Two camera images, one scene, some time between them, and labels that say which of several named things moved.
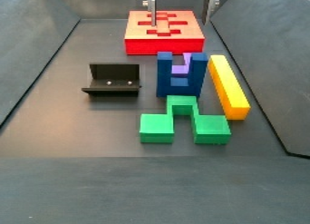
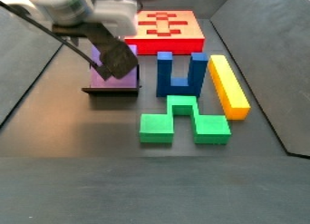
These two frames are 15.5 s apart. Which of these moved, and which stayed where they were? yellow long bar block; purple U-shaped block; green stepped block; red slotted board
Moved: purple U-shaped block
Stayed: yellow long bar block; red slotted board; green stepped block
